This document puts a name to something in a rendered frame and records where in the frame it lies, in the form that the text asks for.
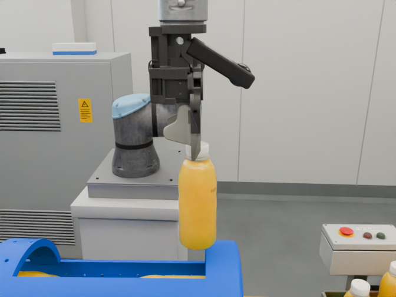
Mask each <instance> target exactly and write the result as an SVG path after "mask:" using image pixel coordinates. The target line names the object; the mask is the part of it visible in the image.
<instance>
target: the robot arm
mask: <svg viewBox="0 0 396 297"><path fill-rule="evenodd" d="M157 1H158V20H159V21H160V27H149V28H148V33H149V36H150V37H151V61H150V62H149V63H148V71H149V82H150V94H146V93H144V94H143V93H138V94H131V95H126V96H123V97H120V98H118V99H116V100H115V101H114V102H113V104H112V111H113V115H112V118H113V126H114V137H115V151H114V155H113V160H112V164H111V166H112V172H113V173H114V174H115V175H117V176H119V177H124V178H141V177H146V176H149V175H152V174H154V173H156V172H157V171H158V170H159V169H160V159H159V157H158V155H157V152H156V149H155V148H154V145H153V137H165V138H166V139H168V140H170V141H175V142H178V143H182V144H186V145H188V146H191V158H192V161H195V160H196V159H197V157H198V155H199V153H200V151H201V117H202V100H203V70H204V68H205V65H207V66H208V67H210V68H212V69H213V70H215V71H217V72H218V73H220V74H221V75H223V76H225V77H226V78H228V79H229V81H230V82H231V83H232V84H233V85H235V86H237V87H243V88H244V89H249V88H250V86H251V85H252V84H253V82H254V80H255V76H254V75H253V74H252V73H251V70H250V68H249V67H248V66H247V65H245V64H242V63H238V64H237V63H236V62H234V61H232V60H231V59H230V58H228V57H226V56H225V55H223V54H221V53H220V52H218V51H216V50H215V49H214V48H212V47H210V46H209V45H207V44H205V43H204V42H202V41H201V40H199V39H197V38H196V37H193V38H192V34H203V33H207V24H204V21H207V20H208V0H157ZM151 62H152V64H151V65H150V63H151Z"/></svg>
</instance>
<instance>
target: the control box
mask: <svg viewBox="0 0 396 297"><path fill-rule="evenodd" d="M341 227H349V228H351V229H352V230H353V231H354V233H353V234H351V235H344V234H343V233H341V232H340V231H339V229H340V228H341ZM362 228H363V229H362ZM364 228H366V229H364ZM375 228H376V229H375ZM378 228H379V229H378ZM374 229H375V230H374ZM365 232H369V233H371V234H372V238H370V239H368V238H365V237H363V234H364V233H365ZM378 232H382V233H384V234H385V238H384V239H381V238H378V237H377V236H376V235H377V233H378ZM319 255H320V257H321V259H322V261H323V263H324V265H325V267H326V269H327V271H328V273H329V274H330V275H367V276H384V274H385V273H386V272H388V270H389V269H390V264H391V262H392V261H396V228H395V227H394V226H393V225H326V224H323V225H322V233H321V242H320V248H319Z"/></svg>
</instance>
